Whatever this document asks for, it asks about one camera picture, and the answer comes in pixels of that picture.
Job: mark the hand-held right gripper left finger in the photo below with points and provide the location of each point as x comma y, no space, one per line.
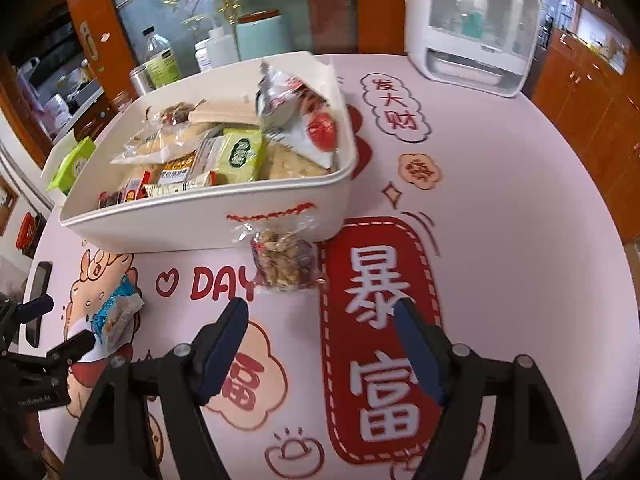
225,355

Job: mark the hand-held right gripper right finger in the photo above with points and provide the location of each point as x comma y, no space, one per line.
417,355

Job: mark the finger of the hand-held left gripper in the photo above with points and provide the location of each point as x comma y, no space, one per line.
70,347
32,306

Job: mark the blue clear snack packet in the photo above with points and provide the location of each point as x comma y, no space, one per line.
117,315

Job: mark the clear bag of nuts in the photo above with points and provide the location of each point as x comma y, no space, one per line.
282,260

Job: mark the brown snowflake snack packet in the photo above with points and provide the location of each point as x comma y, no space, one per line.
111,199

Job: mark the white plastic bin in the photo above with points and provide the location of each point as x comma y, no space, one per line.
175,225

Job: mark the beige labelled snack packet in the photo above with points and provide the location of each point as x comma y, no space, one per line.
210,157

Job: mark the green label snack packet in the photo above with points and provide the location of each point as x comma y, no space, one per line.
245,157

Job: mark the clear bag of yellow crackers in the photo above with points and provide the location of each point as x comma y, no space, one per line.
295,165

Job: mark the red white snack bag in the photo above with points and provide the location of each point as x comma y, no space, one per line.
300,125

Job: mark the black phone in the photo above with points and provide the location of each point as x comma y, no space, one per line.
39,290

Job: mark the red plastic item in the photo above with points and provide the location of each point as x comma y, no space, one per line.
26,231

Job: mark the green tissue box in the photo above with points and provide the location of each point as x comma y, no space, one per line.
72,165

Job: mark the small red snack packet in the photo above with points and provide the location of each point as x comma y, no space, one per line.
135,190

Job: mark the pink printed tablecloth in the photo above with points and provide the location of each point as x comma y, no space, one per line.
500,210

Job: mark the long cream snack packet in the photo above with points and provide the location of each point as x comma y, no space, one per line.
180,186

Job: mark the yellow label snack packet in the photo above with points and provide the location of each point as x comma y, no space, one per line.
177,167

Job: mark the clear pale cracker packet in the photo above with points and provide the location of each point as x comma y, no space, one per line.
145,147

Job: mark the kitchen counter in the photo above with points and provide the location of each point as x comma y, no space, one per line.
60,100

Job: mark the small glass jar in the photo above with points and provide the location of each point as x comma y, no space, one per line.
122,101

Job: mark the clear packet brown bits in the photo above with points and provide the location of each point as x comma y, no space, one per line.
175,112

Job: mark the beige wafer packet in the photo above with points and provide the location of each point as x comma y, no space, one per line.
225,112

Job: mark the metal can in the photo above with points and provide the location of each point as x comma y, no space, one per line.
141,80

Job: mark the glass bottle green label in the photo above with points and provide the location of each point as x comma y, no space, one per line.
162,62

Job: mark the white countertop sterilizer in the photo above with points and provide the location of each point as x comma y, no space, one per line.
450,60

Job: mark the white pill bottle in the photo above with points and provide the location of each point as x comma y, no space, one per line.
203,57

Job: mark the clear squeeze wash bottle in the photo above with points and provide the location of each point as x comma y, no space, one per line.
220,47

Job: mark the teal canister brown lid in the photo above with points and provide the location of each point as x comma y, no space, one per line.
257,35

